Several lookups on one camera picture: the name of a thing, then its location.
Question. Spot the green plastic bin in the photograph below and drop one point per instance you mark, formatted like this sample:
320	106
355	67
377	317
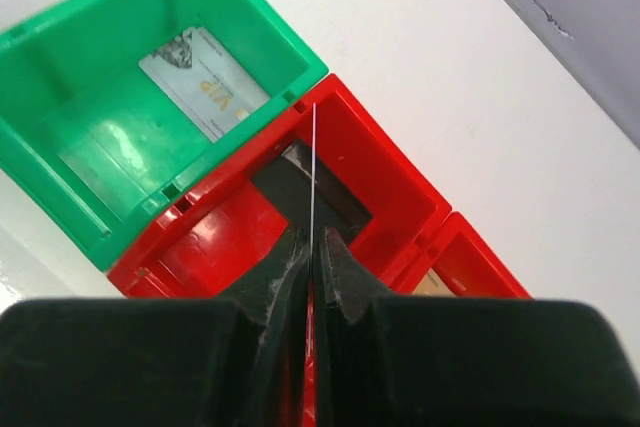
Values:
94	141

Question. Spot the gold card with stripe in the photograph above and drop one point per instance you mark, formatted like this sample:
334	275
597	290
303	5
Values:
432	284

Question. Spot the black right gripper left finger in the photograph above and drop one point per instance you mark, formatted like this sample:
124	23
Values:
234	359

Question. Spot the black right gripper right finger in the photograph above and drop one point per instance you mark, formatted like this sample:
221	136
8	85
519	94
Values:
386	359

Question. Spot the silver grey card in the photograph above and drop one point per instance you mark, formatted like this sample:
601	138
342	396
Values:
205	82

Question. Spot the red plastic middle bin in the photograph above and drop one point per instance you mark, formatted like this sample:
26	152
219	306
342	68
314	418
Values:
223	237

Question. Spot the red plastic right bin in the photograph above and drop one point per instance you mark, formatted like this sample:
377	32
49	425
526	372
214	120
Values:
464	261

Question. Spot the black card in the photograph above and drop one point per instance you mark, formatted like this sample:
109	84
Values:
285	181

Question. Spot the red plastic bin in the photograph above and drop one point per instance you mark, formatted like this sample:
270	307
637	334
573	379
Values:
223	237
464	261

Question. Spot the dark grey VIP card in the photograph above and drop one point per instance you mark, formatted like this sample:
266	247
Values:
310	391

